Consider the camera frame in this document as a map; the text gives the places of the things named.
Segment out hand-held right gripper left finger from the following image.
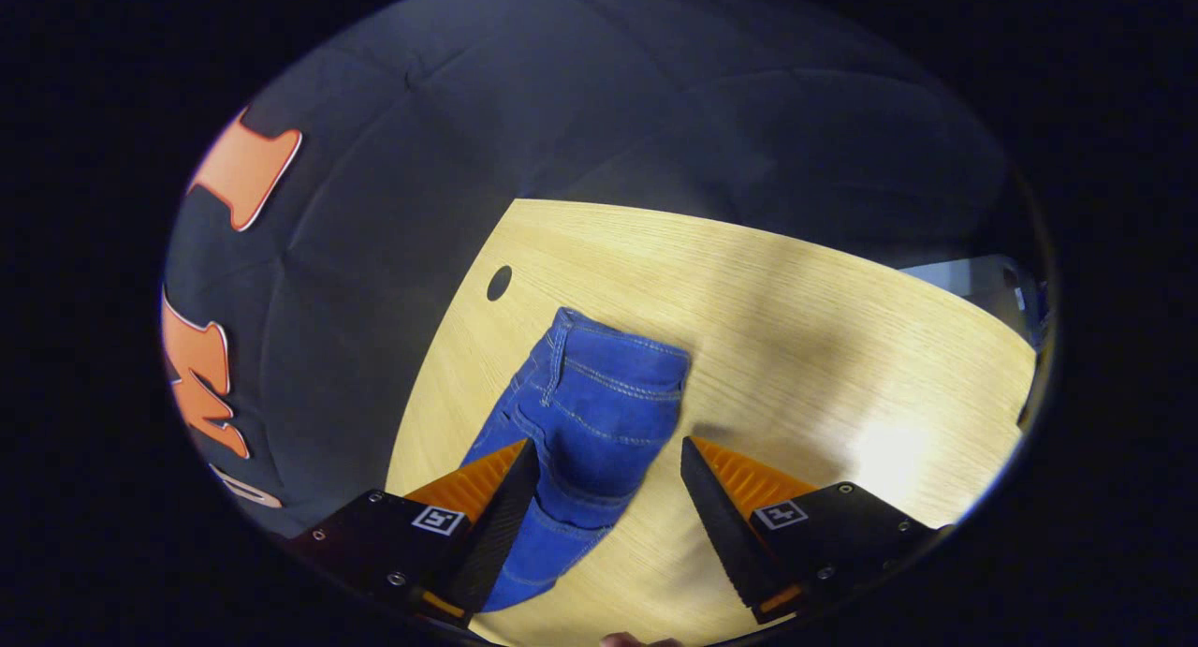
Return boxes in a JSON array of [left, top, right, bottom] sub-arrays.
[[285, 438, 542, 626]]

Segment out blue jeans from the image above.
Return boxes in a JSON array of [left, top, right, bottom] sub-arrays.
[[459, 307, 692, 613]]

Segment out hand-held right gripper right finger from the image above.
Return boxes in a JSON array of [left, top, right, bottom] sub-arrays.
[[680, 435, 951, 625]]

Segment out black backdrop cloth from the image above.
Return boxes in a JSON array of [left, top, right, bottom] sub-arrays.
[[161, 0, 1040, 537]]

